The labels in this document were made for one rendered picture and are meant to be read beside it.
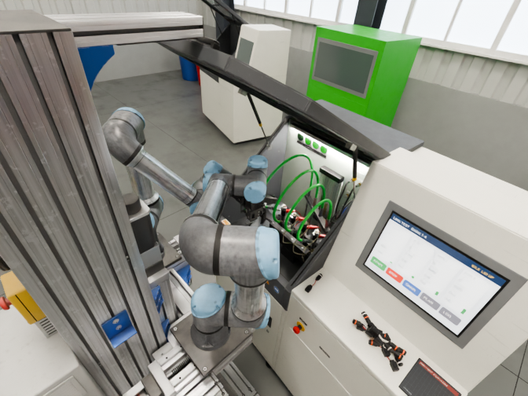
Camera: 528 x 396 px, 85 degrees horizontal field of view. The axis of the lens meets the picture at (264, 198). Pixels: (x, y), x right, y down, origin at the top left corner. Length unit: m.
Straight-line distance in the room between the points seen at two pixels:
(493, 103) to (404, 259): 3.98
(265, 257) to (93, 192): 0.41
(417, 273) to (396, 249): 0.11
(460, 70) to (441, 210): 4.06
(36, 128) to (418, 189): 1.12
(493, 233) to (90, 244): 1.17
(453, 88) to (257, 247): 4.73
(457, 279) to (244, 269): 0.83
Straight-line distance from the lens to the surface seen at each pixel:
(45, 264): 0.81
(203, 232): 0.64
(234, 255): 0.62
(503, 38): 5.02
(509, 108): 5.04
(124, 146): 1.10
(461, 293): 1.26
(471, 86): 5.08
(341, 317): 1.37
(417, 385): 1.36
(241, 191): 0.99
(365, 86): 3.96
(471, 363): 1.38
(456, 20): 5.14
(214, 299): 1.01
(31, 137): 0.66
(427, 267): 1.26
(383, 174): 1.24
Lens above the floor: 2.12
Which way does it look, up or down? 38 degrees down
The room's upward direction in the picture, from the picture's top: 5 degrees clockwise
